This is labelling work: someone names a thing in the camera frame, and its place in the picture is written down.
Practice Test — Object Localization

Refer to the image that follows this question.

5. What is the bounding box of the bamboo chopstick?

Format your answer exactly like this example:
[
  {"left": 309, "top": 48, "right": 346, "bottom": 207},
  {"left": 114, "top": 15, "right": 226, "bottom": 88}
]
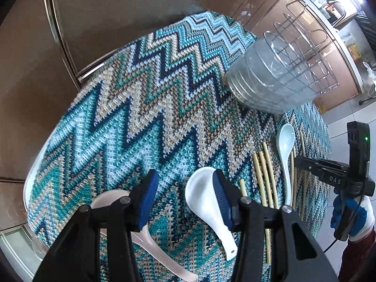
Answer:
[
  {"left": 290, "top": 147, "right": 295, "bottom": 208},
  {"left": 252, "top": 153, "right": 271, "bottom": 264},
  {"left": 239, "top": 178, "right": 248, "bottom": 197},
  {"left": 259, "top": 151, "right": 274, "bottom": 208},
  {"left": 262, "top": 142, "right": 280, "bottom": 209},
  {"left": 300, "top": 132, "right": 307, "bottom": 221},
  {"left": 292, "top": 146, "right": 297, "bottom": 210}
]

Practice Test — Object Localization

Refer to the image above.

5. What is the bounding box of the white ceramic soup spoon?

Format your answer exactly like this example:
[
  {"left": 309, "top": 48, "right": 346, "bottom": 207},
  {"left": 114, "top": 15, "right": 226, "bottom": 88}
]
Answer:
[{"left": 185, "top": 167, "right": 238, "bottom": 261}]

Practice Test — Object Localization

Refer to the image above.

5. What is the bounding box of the right blue-white gloved hand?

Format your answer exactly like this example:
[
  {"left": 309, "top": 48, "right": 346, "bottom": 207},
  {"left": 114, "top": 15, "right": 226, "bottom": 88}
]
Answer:
[{"left": 330, "top": 188, "right": 375, "bottom": 243}]

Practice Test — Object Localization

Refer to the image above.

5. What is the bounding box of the light blue ceramic soup spoon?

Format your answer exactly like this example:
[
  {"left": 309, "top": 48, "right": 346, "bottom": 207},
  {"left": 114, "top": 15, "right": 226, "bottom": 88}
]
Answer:
[{"left": 276, "top": 124, "right": 295, "bottom": 206}]

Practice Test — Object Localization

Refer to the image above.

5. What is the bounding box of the clear plastic utensil holder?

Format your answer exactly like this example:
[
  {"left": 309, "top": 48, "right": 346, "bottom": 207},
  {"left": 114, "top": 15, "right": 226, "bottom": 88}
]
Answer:
[{"left": 225, "top": 0, "right": 338, "bottom": 115}]

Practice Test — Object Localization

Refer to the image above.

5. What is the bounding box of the zigzag knitted table cloth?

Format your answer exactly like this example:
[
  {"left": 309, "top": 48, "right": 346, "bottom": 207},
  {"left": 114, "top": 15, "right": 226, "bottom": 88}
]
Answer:
[{"left": 27, "top": 12, "right": 331, "bottom": 281}]

